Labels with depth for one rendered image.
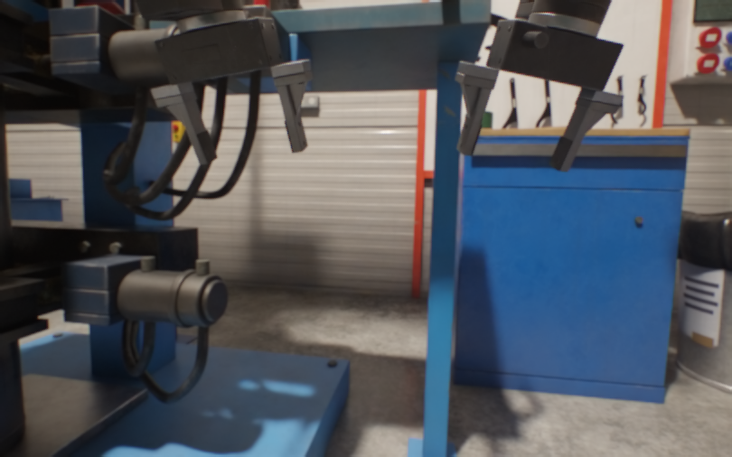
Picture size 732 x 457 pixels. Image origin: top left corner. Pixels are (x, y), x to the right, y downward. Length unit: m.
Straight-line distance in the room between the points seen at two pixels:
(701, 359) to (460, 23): 1.62
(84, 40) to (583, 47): 0.80
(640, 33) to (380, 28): 2.34
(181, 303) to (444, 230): 0.59
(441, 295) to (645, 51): 2.34
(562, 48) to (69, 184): 3.68
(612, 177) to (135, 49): 1.38
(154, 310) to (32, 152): 3.39
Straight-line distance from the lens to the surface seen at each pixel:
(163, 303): 0.80
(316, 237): 2.66
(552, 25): 0.47
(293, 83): 0.46
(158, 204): 1.33
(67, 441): 1.12
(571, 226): 1.44
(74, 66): 0.89
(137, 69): 0.84
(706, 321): 1.93
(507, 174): 1.37
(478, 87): 0.46
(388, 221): 2.55
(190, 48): 0.50
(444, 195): 0.89
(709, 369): 1.98
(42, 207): 3.52
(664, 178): 1.55
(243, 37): 0.46
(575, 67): 0.50
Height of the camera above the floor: 0.69
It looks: 5 degrees down
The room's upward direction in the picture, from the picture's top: 1 degrees clockwise
